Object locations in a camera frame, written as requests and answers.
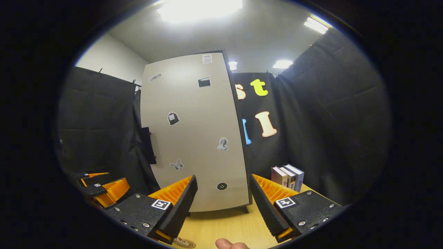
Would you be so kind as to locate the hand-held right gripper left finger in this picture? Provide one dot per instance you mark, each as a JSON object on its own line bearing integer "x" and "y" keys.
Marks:
{"x": 181, "y": 211}

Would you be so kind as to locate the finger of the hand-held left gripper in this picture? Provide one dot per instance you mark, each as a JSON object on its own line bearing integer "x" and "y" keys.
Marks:
{"x": 95, "y": 191}
{"x": 95, "y": 179}

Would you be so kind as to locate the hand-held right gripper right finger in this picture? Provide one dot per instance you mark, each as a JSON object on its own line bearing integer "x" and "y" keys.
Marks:
{"x": 264, "y": 211}

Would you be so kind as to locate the round tan coaster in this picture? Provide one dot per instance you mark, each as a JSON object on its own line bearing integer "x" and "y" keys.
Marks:
{"x": 191, "y": 245}

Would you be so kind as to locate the white cabinet door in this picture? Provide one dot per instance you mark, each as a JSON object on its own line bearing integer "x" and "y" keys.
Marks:
{"x": 193, "y": 138}

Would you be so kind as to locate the dark grey cabinet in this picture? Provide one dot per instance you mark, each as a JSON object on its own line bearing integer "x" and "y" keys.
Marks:
{"x": 244, "y": 209}

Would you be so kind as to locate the pink cover book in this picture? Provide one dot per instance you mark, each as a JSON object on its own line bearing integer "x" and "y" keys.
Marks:
{"x": 278, "y": 176}

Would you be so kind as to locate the white spine book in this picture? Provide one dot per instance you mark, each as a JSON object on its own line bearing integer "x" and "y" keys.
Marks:
{"x": 290, "y": 180}

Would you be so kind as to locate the grey blue book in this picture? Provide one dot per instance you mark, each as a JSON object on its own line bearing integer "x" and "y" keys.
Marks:
{"x": 298, "y": 178}

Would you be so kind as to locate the black backdrop cloth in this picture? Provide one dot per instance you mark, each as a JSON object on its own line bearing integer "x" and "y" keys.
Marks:
{"x": 328, "y": 121}

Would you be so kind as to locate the large ceiling light panel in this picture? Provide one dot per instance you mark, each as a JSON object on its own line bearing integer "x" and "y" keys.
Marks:
{"x": 200, "y": 8}

